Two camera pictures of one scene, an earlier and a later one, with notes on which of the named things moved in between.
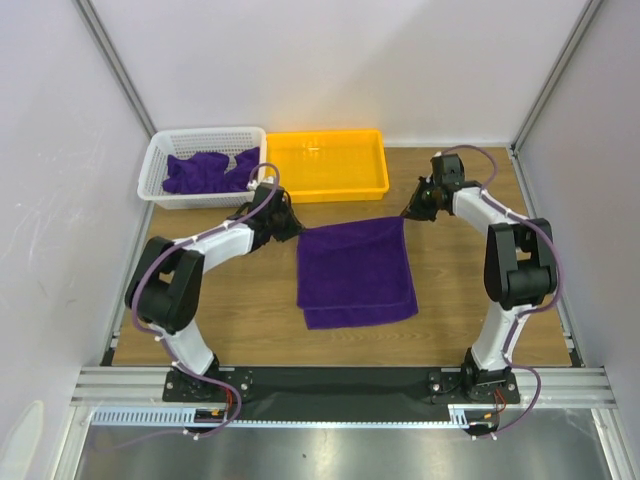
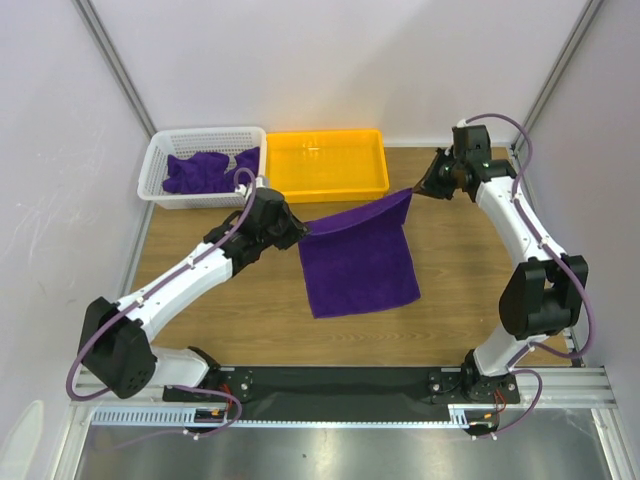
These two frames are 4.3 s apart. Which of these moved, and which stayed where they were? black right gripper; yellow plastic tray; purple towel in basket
Moved: black right gripper
Stayed: purple towel in basket; yellow plastic tray
